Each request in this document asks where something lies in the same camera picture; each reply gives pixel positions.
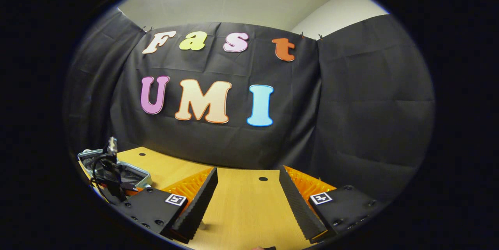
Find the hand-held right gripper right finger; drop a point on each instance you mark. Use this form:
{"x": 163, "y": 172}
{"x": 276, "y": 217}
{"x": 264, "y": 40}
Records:
{"x": 300, "y": 207}

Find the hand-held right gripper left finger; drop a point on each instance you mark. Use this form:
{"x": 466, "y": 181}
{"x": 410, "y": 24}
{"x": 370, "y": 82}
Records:
{"x": 202, "y": 203}

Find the light blue suitcase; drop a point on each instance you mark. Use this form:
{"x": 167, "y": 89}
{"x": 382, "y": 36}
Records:
{"x": 136, "y": 174}

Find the black backdrop cloth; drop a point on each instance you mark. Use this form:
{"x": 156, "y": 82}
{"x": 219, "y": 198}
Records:
{"x": 234, "y": 140}

